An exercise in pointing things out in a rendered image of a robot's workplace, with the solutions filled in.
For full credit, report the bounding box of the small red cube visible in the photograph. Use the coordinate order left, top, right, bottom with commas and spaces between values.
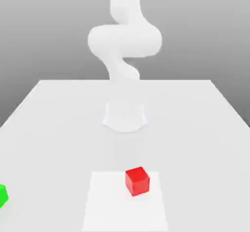
125, 166, 150, 197

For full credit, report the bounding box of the small green cube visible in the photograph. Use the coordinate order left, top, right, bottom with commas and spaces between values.
0, 184, 9, 209

